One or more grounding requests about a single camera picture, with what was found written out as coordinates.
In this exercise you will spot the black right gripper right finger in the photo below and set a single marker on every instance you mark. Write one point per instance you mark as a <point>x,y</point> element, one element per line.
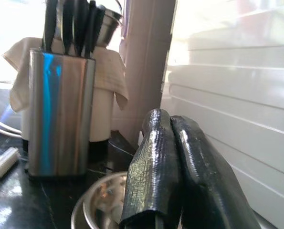
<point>208,186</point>

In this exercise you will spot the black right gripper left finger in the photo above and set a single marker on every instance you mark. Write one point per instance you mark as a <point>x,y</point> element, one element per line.
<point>151,167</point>

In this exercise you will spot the stainless steel bowl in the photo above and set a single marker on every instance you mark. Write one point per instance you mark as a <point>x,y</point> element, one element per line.
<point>101,190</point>

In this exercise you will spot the beige cloth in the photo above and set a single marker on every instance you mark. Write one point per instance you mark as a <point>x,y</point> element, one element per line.
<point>108,71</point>

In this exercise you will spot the stainless steel knife block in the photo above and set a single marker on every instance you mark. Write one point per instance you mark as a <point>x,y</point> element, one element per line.
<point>60,107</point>

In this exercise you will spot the steel pot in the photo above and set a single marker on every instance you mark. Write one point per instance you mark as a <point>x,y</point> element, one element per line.
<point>108,26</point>

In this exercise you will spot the white plastic clip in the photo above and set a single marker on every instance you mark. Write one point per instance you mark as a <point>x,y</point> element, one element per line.
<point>1,167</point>

